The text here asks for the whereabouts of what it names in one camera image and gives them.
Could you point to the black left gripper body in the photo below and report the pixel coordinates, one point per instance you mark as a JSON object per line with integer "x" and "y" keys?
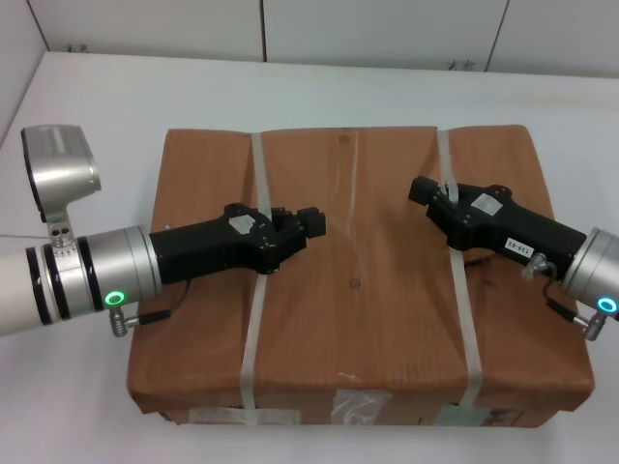
{"x": 208, "y": 246}

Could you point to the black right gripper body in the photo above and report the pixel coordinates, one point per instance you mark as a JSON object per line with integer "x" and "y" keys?
{"x": 508, "y": 227}

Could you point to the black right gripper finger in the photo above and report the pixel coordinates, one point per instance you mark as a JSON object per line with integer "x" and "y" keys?
{"x": 424, "y": 186}
{"x": 437, "y": 215}

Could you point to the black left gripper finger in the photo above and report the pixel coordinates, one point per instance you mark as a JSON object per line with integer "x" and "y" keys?
{"x": 295, "y": 241}
{"x": 312, "y": 217}

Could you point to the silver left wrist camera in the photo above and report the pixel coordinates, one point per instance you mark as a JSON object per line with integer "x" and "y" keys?
{"x": 60, "y": 159}

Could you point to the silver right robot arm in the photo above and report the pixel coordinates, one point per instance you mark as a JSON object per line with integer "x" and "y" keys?
{"x": 597, "y": 270}

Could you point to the large brown cardboard box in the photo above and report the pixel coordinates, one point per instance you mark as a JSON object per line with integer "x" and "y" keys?
{"x": 358, "y": 309}

